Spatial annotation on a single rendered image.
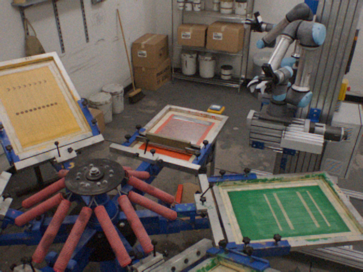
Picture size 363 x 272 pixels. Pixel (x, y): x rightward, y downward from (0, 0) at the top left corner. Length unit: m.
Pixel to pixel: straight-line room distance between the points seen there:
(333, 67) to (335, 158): 0.68
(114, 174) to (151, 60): 4.01
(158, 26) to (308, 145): 4.59
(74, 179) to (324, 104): 1.75
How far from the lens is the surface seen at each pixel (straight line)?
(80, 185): 1.74
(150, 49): 5.58
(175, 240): 3.15
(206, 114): 2.96
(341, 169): 2.80
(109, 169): 1.80
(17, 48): 4.00
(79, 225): 1.67
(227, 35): 5.50
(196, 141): 2.65
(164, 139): 2.50
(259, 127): 2.49
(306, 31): 2.19
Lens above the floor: 2.38
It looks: 32 degrees down
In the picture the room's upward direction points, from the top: straight up
